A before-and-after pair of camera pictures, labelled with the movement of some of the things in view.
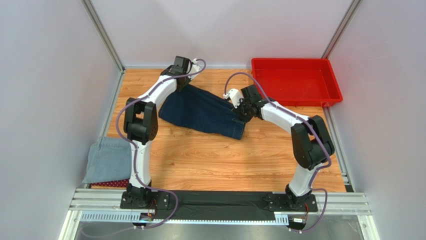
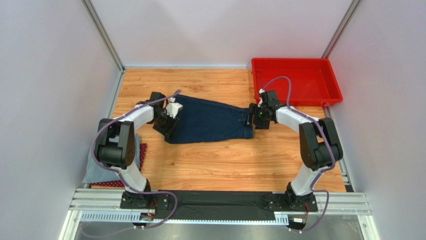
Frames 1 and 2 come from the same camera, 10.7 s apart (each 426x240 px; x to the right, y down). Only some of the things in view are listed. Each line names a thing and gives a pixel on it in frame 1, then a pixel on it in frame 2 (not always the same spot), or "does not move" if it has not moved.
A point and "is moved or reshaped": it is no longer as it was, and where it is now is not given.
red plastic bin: (289, 81) does not move
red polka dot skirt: (124, 183) does not move
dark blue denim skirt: (199, 109) is moved or reshaped
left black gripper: (182, 86) → (168, 130)
